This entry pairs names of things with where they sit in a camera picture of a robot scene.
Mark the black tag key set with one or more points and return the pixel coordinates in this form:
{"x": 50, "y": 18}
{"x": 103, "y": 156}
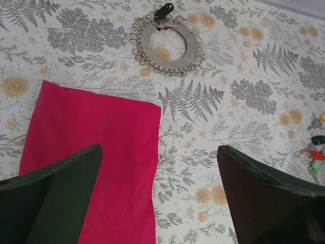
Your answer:
{"x": 315, "y": 141}
{"x": 163, "y": 12}

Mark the pink folded cloth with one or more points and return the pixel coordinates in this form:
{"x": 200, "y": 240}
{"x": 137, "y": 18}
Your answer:
{"x": 65, "y": 121}

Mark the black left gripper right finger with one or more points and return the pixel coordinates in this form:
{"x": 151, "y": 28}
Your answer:
{"x": 268, "y": 205}

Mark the green tag key set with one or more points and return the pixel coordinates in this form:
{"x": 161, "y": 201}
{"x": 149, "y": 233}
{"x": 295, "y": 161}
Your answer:
{"x": 314, "y": 168}

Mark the yellow tag key set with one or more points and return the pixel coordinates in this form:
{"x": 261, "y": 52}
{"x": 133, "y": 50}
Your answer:
{"x": 317, "y": 123}

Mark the floral tablecloth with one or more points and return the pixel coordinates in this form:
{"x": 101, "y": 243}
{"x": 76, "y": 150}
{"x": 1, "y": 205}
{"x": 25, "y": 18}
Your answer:
{"x": 258, "y": 89}

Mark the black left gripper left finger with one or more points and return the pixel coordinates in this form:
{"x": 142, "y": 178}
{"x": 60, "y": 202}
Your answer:
{"x": 49, "y": 205}

